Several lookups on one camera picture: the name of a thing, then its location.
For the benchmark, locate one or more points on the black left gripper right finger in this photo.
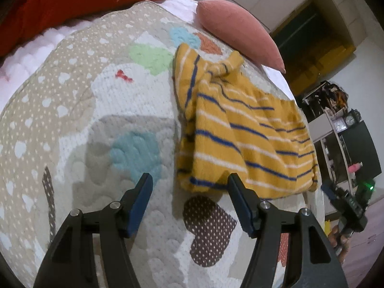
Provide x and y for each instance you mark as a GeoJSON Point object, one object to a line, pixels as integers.
{"type": "Point", "coordinates": [311, 260]}

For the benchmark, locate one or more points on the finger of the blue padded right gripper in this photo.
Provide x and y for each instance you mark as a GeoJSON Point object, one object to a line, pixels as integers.
{"type": "Point", "coordinates": [329, 189]}

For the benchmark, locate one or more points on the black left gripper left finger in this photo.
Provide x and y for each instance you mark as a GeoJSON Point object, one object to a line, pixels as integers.
{"type": "Point", "coordinates": [69, 261]}

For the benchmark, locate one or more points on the yellow striped knit sweater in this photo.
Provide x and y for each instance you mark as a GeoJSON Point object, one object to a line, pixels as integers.
{"type": "Point", "coordinates": [231, 126]}

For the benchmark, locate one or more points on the right hand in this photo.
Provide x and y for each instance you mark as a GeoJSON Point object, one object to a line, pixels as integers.
{"type": "Point", "coordinates": [336, 240]}

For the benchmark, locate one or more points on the dark television screen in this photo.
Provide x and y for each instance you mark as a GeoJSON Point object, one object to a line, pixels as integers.
{"type": "Point", "coordinates": [360, 147]}

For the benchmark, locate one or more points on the black desk clock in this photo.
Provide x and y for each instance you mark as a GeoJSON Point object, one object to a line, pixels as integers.
{"type": "Point", "coordinates": [352, 118]}

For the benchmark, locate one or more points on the white shelf unit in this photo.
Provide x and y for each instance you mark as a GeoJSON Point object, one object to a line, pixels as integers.
{"type": "Point", "coordinates": [325, 108]}

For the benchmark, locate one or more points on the patchwork heart quilt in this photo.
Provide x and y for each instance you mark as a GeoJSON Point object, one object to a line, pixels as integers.
{"type": "Point", "coordinates": [97, 114]}

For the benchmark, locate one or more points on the pink pillow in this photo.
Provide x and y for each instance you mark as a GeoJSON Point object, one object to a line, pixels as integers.
{"type": "Point", "coordinates": [241, 30]}

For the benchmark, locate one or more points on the pink fluffy blanket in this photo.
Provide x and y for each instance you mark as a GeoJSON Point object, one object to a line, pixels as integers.
{"type": "Point", "coordinates": [18, 66]}

